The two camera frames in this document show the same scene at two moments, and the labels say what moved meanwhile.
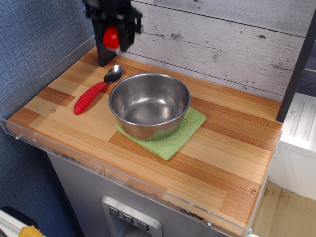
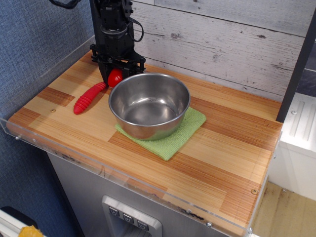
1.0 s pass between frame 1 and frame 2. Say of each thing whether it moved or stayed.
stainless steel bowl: stayed
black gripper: moved
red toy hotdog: moved
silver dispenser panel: stayed
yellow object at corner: stayed
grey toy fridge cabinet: stayed
